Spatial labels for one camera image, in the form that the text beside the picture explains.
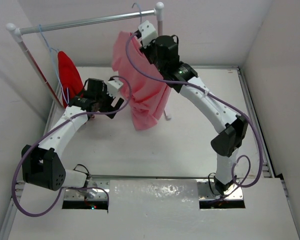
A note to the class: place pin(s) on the light blue wire hanger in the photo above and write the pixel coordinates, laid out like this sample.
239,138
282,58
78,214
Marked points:
136,4

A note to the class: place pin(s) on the pink t shirt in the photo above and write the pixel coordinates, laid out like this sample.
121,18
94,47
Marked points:
149,97

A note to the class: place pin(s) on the metal base plate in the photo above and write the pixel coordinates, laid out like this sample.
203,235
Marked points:
92,191
207,191

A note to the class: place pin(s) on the white clothes rack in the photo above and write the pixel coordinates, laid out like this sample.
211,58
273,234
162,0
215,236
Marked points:
17,33

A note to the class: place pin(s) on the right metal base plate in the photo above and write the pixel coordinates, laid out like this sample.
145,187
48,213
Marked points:
207,191

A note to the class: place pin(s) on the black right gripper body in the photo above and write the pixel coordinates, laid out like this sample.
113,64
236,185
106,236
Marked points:
150,52

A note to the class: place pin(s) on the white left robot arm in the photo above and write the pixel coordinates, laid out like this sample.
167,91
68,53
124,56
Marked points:
42,165

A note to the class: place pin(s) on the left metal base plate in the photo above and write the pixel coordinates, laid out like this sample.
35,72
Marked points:
92,191

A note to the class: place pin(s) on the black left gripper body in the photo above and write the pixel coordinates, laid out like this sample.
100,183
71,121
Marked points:
104,100

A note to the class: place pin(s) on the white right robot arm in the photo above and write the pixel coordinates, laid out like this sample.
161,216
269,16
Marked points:
231,128

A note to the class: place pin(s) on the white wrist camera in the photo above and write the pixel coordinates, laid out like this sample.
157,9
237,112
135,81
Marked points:
113,87
148,33

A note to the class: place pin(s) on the light blue hanger with shirt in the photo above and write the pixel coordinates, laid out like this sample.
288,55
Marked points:
54,52

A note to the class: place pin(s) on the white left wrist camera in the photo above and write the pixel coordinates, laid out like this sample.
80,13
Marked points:
113,87

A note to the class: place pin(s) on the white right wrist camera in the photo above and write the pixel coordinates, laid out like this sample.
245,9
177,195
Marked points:
148,33

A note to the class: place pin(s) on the red t shirt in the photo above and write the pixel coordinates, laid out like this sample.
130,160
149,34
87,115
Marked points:
69,78

